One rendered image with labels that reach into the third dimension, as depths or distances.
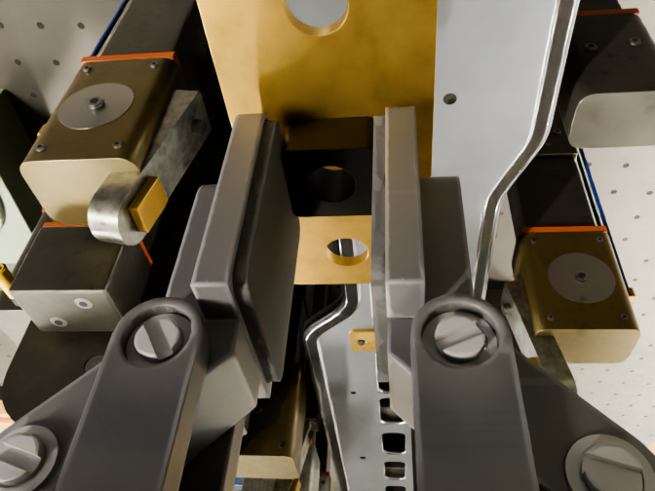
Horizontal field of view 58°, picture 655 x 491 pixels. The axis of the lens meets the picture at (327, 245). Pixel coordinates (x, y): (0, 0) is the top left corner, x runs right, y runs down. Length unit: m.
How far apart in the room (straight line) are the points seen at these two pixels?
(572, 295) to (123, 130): 0.41
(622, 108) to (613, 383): 1.01
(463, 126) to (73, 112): 0.27
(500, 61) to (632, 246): 0.68
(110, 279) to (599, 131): 0.36
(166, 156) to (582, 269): 0.39
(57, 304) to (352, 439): 0.54
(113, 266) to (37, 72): 0.49
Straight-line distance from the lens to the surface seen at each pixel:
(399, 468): 1.00
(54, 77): 0.87
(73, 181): 0.42
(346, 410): 0.79
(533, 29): 0.40
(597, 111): 0.46
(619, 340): 0.59
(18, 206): 0.93
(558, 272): 0.60
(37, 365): 0.48
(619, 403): 1.51
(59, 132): 0.43
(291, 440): 0.74
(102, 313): 0.44
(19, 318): 0.56
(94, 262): 0.43
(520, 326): 0.58
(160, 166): 0.41
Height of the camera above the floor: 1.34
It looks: 41 degrees down
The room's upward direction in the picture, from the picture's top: 175 degrees counter-clockwise
